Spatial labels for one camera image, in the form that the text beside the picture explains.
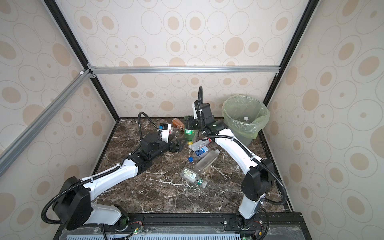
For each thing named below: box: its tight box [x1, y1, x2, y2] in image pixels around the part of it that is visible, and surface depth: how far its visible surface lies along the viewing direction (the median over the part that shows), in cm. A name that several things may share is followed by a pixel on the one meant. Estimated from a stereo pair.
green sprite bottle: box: [184, 129, 196, 145], surface depth 80 cm
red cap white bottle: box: [188, 137, 212, 151], surface depth 100 cm
